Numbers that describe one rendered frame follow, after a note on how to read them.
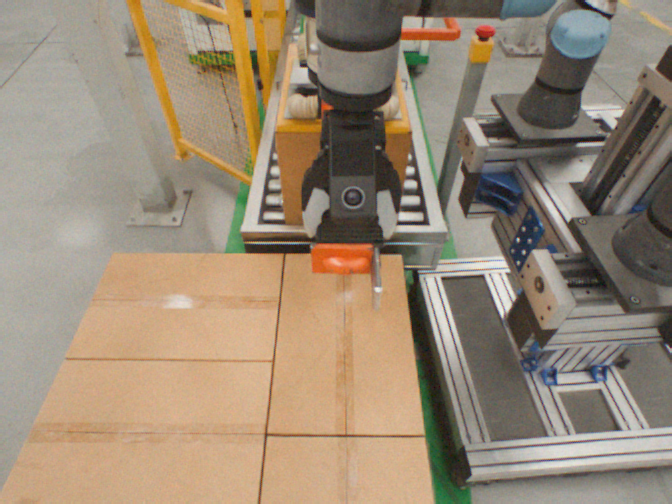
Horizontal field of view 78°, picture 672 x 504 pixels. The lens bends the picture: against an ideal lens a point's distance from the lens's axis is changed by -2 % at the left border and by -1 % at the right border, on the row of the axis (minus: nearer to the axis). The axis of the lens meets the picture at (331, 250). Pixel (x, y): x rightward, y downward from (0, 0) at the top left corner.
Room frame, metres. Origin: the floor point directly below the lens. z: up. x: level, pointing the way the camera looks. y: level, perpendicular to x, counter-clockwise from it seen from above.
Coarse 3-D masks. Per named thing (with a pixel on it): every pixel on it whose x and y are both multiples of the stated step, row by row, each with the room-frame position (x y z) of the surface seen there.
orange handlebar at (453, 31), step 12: (456, 24) 1.04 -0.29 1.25; (408, 36) 1.00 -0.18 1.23; (420, 36) 1.00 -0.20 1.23; (432, 36) 1.00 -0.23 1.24; (444, 36) 1.00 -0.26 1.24; (456, 36) 1.01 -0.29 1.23; (324, 264) 0.33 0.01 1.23; (336, 264) 0.32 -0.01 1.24; (348, 264) 0.32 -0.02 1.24; (360, 264) 0.32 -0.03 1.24
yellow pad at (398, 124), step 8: (400, 80) 1.01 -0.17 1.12; (400, 88) 0.97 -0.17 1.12; (400, 96) 0.93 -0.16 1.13; (400, 104) 0.89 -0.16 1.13; (400, 112) 0.85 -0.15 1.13; (384, 120) 0.82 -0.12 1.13; (392, 120) 0.82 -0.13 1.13; (400, 120) 0.82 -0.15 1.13; (392, 128) 0.80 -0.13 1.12; (400, 128) 0.80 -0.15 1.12; (408, 128) 0.80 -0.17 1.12
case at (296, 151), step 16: (288, 48) 1.61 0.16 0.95; (288, 144) 1.05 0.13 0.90; (304, 144) 1.05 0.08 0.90; (400, 144) 1.05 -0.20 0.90; (288, 160) 1.05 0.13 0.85; (304, 160) 1.05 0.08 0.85; (400, 160) 1.05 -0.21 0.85; (288, 176) 1.05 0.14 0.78; (400, 176) 1.05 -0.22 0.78; (288, 192) 1.05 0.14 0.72; (288, 208) 1.05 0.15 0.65; (288, 224) 1.05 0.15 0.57
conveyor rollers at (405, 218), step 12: (300, 24) 2.92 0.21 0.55; (276, 144) 1.57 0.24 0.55; (276, 156) 1.48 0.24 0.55; (276, 168) 1.40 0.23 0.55; (408, 168) 1.40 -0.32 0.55; (276, 192) 1.29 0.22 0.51; (408, 192) 1.28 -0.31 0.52; (276, 204) 1.20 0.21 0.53; (408, 204) 1.19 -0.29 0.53; (264, 216) 1.12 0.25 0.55; (276, 216) 1.12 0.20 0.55; (408, 216) 1.11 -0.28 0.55; (420, 216) 1.11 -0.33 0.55
